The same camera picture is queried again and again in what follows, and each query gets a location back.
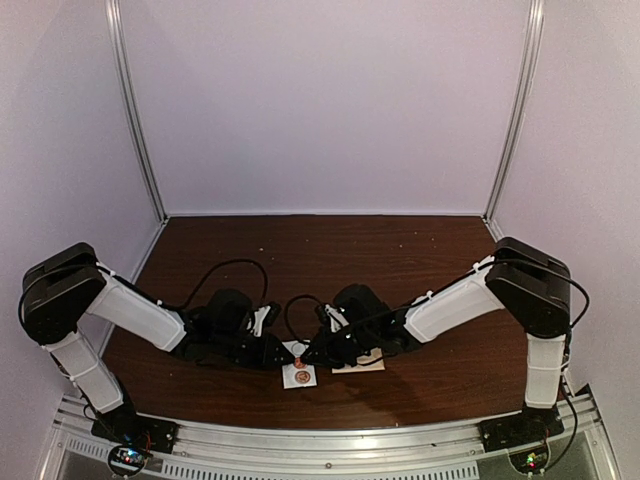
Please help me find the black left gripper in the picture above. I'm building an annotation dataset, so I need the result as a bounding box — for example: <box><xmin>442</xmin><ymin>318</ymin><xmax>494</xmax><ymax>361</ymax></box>
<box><xmin>212</xmin><ymin>329</ymin><xmax>294</xmax><ymax>370</ymax></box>

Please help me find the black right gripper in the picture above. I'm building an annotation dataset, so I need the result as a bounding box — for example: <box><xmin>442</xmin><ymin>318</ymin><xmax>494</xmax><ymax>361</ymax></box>
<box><xmin>301</xmin><ymin>324</ymin><xmax>378</xmax><ymax>370</ymax></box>

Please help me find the sticker sheet with seals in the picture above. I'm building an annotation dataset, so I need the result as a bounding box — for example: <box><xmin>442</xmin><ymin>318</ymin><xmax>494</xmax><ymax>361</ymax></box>
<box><xmin>282</xmin><ymin>341</ymin><xmax>317</xmax><ymax>390</ymax></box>

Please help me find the cream envelope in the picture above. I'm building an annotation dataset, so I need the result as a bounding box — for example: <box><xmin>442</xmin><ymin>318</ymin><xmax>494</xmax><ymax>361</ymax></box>
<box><xmin>331</xmin><ymin>348</ymin><xmax>385</xmax><ymax>374</ymax></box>

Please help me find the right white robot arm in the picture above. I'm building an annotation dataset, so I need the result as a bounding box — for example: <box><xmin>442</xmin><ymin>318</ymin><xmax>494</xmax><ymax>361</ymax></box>
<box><xmin>302</xmin><ymin>237</ymin><xmax>574</xmax><ymax>442</ymax></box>

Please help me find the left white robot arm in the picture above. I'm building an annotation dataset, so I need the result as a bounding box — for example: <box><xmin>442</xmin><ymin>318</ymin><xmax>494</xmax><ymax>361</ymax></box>
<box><xmin>18</xmin><ymin>242</ymin><xmax>295</xmax><ymax>444</ymax></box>

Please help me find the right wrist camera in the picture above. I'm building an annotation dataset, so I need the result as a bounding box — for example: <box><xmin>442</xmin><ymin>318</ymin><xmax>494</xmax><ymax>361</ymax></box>
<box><xmin>315</xmin><ymin>304</ymin><xmax>349</xmax><ymax>333</ymax></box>

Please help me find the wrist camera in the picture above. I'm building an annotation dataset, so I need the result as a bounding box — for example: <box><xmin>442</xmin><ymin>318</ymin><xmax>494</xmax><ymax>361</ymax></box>
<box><xmin>315</xmin><ymin>304</ymin><xmax>349</xmax><ymax>333</ymax></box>
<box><xmin>246</xmin><ymin>302</ymin><xmax>281</xmax><ymax>338</ymax></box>

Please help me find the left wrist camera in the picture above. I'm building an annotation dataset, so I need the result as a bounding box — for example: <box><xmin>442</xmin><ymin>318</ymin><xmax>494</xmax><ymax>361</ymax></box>
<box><xmin>246</xmin><ymin>302</ymin><xmax>281</xmax><ymax>338</ymax></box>

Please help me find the right black camera cable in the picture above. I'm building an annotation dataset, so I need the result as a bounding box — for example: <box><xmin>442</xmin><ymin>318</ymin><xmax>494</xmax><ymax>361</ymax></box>
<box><xmin>284</xmin><ymin>294</ymin><xmax>324</xmax><ymax>346</ymax></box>

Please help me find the black camera cable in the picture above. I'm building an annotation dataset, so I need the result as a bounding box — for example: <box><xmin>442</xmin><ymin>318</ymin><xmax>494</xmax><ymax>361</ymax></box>
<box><xmin>284</xmin><ymin>294</ymin><xmax>324</xmax><ymax>346</ymax></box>
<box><xmin>177</xmin><ymin>258</ymin><xmax>269</xmax><ymax>314</ymax></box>

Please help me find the front aluminium rail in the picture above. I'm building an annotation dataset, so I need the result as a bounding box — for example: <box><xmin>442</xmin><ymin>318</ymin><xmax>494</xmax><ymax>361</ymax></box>
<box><xmin>35</xmin><ymin>394</ymin><xmax>622</xmax><ymax>479</ymax></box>

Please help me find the left black camera cable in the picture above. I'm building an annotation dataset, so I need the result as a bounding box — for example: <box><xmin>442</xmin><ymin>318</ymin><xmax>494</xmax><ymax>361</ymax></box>
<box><xmin>177</xmin><ymin>258</ymin><xmax>269</xmax><ymax>314</ymax></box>

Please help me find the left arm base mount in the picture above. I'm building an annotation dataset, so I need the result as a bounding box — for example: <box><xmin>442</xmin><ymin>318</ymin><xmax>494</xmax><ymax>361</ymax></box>
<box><xmin>88</xmin><ymin>396</ymin><xmax>179</xmax><ymax>479</ymax></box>

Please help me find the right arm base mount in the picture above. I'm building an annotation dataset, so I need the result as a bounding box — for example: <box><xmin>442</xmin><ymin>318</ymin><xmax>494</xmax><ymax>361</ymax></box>
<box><xmin>478</xmin><ymin>405</ymin><xmax>564</xmax><ymax>476</ymax></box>

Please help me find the right aluminium frame post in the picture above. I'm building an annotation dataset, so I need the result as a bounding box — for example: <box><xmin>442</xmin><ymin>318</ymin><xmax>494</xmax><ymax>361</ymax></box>
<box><xmin>483</xmin><ymin>0</ymin><xmax>545</xmax><ymax>225</ymax></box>

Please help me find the aluminium frame post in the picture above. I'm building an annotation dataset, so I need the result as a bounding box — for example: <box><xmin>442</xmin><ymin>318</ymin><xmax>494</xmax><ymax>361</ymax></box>
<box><xmin>483</xmin><ymin>0</ymin><xmax>545</xmax><ymax>225</ymax></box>
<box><xmin>105</xmin><ymin>0</ymin><xmax>168</xmax><ymax>224</ymax></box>

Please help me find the left aluminium frame post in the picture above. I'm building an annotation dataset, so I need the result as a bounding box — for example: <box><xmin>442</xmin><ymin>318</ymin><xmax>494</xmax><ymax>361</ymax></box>
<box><xmin>105</xmin><ymin>0</ymin><xmax>168</xmax><ymax>224</ymax></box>

